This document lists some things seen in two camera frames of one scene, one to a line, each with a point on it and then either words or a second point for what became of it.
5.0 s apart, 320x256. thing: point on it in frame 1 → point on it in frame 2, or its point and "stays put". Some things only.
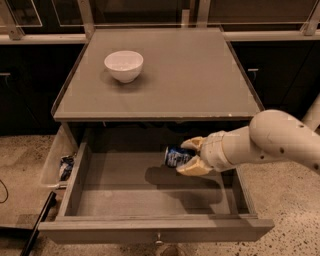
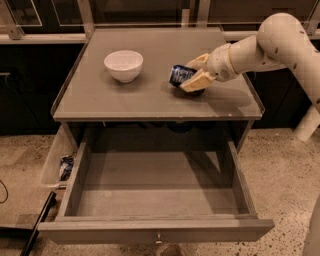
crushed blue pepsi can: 174,157 → 178,74
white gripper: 212,150 → 219,64
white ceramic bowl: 124,65 stays put
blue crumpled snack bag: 66,167 stays put
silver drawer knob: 159,242 stays put
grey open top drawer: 127,193 stays put
